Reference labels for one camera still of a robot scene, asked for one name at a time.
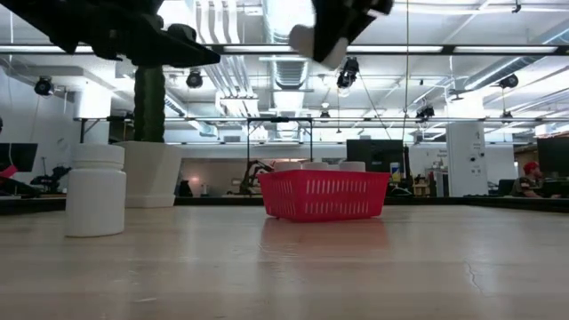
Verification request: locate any person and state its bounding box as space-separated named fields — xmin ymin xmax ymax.
xmin=509 ymin=160 xmax=562 ymax=199

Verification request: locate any black overhead crossbeam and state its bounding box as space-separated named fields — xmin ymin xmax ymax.
xmin=0 ymin=43 xmax=569 ymax=56

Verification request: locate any red plastic basket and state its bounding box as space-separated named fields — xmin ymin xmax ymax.
xmin=257 ymin=169 xmax=392 ymax=223

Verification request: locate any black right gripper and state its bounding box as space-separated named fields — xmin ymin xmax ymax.
xmin=310 ymin=0 xmax=396 ymax=64

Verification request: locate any white hexagonal plant pot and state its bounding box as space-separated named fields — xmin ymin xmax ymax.
xmin=113 ymin=140 xmax=183 ymax=209

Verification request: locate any black ceiling spotlight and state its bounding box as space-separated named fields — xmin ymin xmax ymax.
xmin=336 ymin=60 xmax=360 ymax=90
xmin=34 ymin=76 xmax=54 ymax=97
xmin=185 ymin=69 xmax=204 ymax=90
xmin=497 ymin=73 xmax=519 ymax=90
xmin=415 ymin=105 xmax=436 ymax=124

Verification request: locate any white building column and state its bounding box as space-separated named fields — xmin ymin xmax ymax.
xmin=445 ymin=120 xmax=486 ymax=197

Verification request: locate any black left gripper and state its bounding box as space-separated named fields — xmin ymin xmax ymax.
xmin=61 ymin=0 xmax=222 ymax=69

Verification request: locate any silver ventilation duct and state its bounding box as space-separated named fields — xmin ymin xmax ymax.
xmin=261 ymin=0 xmax=325 ymax=44

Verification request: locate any black computer monitor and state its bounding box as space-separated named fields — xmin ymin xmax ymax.
xmin=0 ymin=142 xmax=39 ymax=173
xmin=536 ymin=137 xmax=569 ymax=177
xmin=346 ymin=139 xmax=410 ymax=179

